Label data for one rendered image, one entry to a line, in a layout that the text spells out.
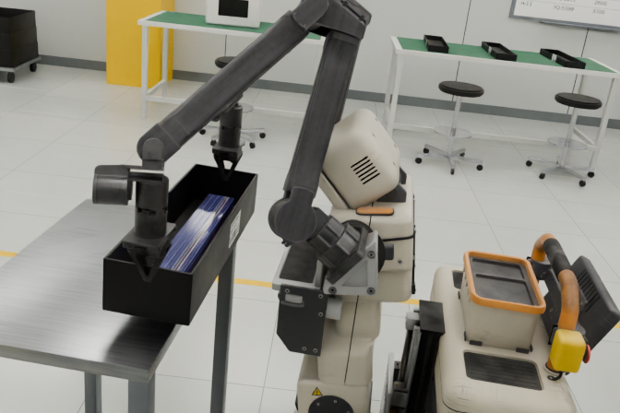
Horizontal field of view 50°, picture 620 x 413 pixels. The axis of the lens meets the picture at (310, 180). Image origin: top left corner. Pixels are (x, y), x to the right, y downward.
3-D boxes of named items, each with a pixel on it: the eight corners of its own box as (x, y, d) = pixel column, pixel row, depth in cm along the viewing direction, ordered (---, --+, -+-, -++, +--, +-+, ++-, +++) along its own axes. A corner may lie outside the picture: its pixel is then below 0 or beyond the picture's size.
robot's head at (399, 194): (409, 207, 148) (410, 164, 144) (410, 230, 136) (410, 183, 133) (376, 206, 149) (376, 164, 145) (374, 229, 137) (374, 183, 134)
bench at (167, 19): (160, 97, 618) (161, 9, 590) (319, 115, 616) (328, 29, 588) (136, 118, 548) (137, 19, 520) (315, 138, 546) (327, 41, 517)
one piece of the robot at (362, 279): (377, 283, 126) (377, 230, 123) (376, 296, 122) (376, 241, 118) (326, 281, 128) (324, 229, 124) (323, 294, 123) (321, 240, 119)
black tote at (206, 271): (189, 326, 125) (193, 275, 121) (101, 310, 126) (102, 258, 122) (254, 212, 178) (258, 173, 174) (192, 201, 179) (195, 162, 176)
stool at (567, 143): (514, 165, 532) (531, 89, 510) (566, 164, 551) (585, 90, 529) (555, 188, 489) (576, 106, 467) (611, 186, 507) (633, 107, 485)
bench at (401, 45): (377, 122, 615) (390, 35, 587) (570, 144, 613) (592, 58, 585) (382, 146, 545) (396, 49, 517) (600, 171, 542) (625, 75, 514)
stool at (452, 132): (411, 150, 540) (423, 76, 518) (475, 158, 539) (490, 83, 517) (417, 171, 493) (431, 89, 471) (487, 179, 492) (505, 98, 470)
